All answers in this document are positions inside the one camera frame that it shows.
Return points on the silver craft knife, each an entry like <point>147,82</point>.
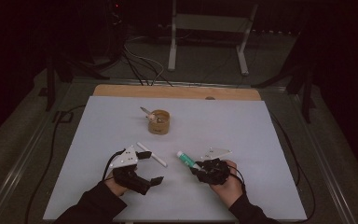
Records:
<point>146,111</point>

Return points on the white metal stand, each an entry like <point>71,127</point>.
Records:
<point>209,22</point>

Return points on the dark equipment rack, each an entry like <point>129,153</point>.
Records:
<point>116,28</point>

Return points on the white table mat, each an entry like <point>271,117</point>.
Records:
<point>105,124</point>

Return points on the wooden table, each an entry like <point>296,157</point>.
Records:
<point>136,91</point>

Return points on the green and white glue stick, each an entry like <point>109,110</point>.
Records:
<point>186,159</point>

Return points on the metal floor rail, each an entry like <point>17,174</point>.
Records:
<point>15,168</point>
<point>323,161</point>

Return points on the person's left hand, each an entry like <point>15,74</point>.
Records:
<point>115,186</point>

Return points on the black stand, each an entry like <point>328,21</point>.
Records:
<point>50,87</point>
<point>307,99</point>

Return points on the person's right hand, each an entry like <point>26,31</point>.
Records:
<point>230,189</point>

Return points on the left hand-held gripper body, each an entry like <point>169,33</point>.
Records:
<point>126,160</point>

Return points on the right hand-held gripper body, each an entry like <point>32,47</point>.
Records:
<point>216,169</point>

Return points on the white pen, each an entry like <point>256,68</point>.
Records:
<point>155,158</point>

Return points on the round wooden pen holder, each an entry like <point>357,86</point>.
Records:
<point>159,126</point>

